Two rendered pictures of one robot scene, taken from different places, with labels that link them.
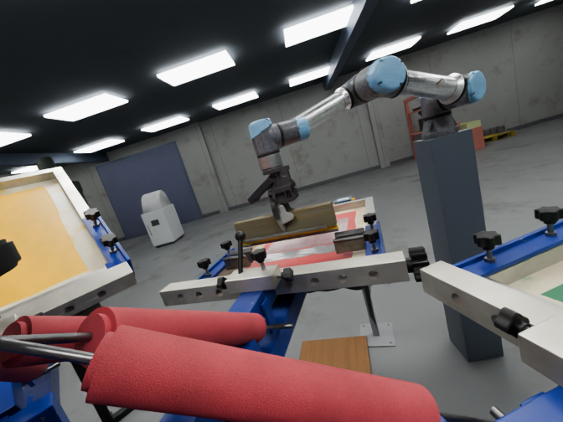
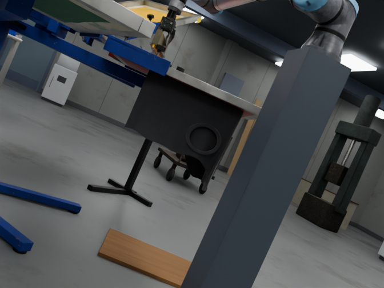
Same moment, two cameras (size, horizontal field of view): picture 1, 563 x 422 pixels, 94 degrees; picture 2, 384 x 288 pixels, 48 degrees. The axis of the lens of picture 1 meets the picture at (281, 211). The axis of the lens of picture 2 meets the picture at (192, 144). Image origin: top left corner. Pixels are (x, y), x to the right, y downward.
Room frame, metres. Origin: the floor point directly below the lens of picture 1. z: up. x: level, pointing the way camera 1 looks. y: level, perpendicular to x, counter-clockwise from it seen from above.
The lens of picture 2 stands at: (0.40, -2.19, 0.79)
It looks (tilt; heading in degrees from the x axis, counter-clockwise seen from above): 2 degrees down; 68
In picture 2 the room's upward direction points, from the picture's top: 24 degrees clockwise
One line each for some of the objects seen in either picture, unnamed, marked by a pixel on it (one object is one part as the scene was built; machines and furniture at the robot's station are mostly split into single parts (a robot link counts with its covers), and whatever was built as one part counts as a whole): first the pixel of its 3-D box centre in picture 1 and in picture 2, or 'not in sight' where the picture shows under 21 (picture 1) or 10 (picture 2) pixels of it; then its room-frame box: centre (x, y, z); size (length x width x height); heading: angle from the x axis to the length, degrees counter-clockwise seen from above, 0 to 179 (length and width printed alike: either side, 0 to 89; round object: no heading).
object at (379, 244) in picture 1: (375, 248); (137, 56); (0.75, -0.24, 0.98); 0.30 x 0.05 x 0.07; 159
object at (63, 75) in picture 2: not in sight; (62, 76); (0.87, 7.59, 0.59); 0.69 x 0.54 x 1.18; 85
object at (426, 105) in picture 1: (435, 99); (336, 16); (1.25, -0.83, 1.37); 0.13 x 0.12 x 0.14; 17
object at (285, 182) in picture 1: (280, 185); (170, 20); (0.87, -0.02, 1.23); 0.09 x 0.08 x 0.12; 69
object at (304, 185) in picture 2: not in sight; (320, 201); (7.81, 6.74, 0.35); 2.03 x 0.65 x 0.69; 83
